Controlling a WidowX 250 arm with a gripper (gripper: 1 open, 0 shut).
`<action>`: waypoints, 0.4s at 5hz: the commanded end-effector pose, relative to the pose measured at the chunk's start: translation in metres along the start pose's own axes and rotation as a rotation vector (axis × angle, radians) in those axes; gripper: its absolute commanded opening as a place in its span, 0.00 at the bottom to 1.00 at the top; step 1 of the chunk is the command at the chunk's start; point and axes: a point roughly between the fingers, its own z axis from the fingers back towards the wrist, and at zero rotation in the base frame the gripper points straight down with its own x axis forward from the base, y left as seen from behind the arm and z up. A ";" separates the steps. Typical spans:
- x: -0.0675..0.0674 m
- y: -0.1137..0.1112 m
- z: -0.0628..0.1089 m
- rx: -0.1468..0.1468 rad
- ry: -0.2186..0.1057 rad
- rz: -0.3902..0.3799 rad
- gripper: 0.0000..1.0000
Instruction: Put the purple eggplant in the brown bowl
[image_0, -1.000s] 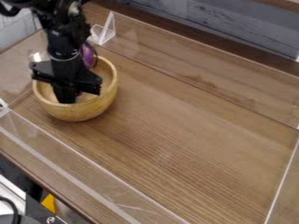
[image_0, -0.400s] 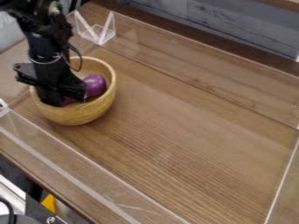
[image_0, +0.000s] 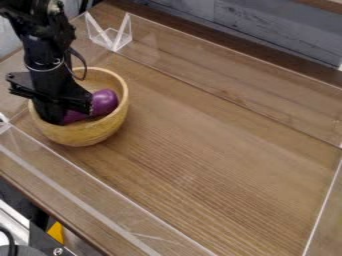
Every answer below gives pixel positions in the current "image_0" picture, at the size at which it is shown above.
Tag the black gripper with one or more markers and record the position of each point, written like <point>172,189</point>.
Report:
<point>53,92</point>

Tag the purple toy eggplant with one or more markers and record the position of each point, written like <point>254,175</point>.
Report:
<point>104,103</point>

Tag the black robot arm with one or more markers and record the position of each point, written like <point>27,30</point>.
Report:
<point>41,26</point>

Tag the brown wooden bowl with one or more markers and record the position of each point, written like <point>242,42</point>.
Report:
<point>94,130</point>

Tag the yellow black device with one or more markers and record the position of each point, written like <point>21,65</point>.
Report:
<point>63,236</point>

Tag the clear acrylic corner bracket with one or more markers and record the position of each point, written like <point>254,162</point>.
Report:
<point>112,39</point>

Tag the clear acrylic tray wall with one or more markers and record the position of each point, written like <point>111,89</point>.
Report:
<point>224,167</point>

